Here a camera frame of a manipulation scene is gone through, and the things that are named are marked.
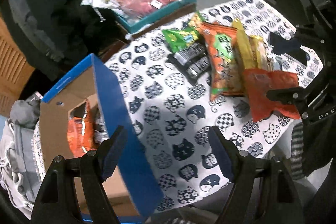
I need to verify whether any wooden louvered cabinet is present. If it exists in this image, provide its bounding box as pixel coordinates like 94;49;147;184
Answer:
0;20;34;118

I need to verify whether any green peanut snack bag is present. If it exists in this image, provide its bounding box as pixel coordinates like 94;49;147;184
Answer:
162;11;205;53

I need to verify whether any red orange snack bag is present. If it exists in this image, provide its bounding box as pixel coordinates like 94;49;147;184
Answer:
243;68;300;122

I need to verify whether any grey clothes pile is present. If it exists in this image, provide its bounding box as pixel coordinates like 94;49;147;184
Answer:
1;92;42;219

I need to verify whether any black snack bag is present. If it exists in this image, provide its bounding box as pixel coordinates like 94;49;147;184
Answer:
167;43;211;86

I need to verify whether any cat pattern tablecloth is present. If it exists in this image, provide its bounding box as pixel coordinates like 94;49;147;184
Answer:
106;28;291;212

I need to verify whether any teal cardboard box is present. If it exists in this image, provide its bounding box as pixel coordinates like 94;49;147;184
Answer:
116;0;197;36

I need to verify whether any orange green snack bag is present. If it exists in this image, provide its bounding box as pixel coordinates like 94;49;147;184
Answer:
201;22;244;101

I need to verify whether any black hanging coat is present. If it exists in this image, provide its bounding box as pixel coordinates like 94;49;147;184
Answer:
1;0;122;79

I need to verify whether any blue cardboard box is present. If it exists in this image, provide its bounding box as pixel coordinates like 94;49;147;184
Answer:
39;54;163;223

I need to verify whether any orange snack bag in box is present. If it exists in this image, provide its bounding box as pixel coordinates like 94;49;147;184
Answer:
67;100;98;157

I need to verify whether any gold long snack pack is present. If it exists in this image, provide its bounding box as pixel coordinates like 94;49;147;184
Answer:
232;18;273;72

